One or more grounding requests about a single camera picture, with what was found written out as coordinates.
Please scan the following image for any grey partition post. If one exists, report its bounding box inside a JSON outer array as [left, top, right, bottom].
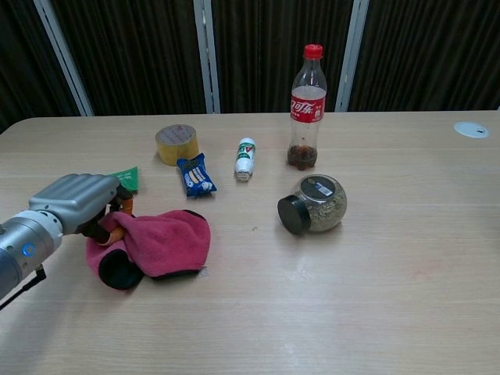
[[334, 0, 370, 113], [193, 0, 221, 115], [33, 0, 95, 117]]

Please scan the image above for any blue cookie packet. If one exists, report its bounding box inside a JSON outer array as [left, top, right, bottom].
[[176, 152, 219, 199]]

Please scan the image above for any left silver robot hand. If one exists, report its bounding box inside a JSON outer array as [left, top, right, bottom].
[[27, 173, 136, 245]]

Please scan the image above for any round grey cable grommet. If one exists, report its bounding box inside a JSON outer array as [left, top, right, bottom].
[[453, 121, 490, 139]]

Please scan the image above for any cola bottle red cap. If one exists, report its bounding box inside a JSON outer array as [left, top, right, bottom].
[[287, 44, 327, 172]]

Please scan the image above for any yellow tape roll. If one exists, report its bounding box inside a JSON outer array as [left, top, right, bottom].
[[155, 123, 200, 167]]

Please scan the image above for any small white green bottle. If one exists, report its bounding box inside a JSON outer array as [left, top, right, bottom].
[[234, 137, 258, 182]]

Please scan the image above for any glass jar black lid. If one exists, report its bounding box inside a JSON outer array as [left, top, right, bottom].
[[277, 173, 348, 237]]

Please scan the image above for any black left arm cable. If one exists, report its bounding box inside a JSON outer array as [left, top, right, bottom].
[[0, 264, 48, 310]]

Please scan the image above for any dark ribbed partition panel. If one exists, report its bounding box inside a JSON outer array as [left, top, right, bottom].
[[210, 0, 355, 114], [0, 0, 85, 132], [347, 0, 500, 113], [50, 0, 208, 117]]

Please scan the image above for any green snack packet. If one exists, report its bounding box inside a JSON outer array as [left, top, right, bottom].
[[105, 166, 140, 195]]

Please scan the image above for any pink cleaning cloth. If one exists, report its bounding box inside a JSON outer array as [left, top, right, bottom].
[[85, 209, 213, 291]]

